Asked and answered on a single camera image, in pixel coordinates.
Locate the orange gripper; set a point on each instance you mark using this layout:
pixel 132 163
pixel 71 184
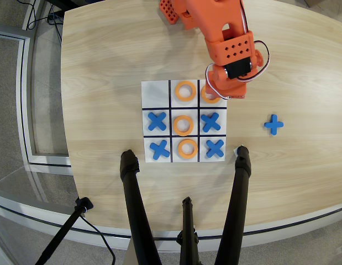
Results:
pixel 237 96

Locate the orange robot base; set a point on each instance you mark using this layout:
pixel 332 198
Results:
pixel 168 11

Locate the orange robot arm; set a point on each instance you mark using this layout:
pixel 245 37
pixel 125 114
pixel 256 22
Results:
pixel 209 16

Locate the blue foam cross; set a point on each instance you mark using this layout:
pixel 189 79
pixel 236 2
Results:
pixel 159 150
pixel 210 122
pixel 215 148
pixel 274 125
pixel 157 121

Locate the white tic-tac-toe board sheet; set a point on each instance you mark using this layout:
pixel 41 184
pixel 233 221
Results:
pixel 155 94

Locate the thick black tripod leg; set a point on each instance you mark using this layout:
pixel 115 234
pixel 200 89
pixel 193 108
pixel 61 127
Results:
pixel 134 204
pixel 237 204

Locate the short black tripod leg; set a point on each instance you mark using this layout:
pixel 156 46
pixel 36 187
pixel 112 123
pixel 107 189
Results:
pixel 188 229

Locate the black furniture foot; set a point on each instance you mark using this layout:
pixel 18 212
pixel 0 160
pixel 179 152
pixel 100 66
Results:
pixel 65 2

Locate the thin black stand pole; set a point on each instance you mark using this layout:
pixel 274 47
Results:
pixel 64 232

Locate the grey metal floor frame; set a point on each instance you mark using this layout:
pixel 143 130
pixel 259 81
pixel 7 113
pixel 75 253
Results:
pixel 23 110

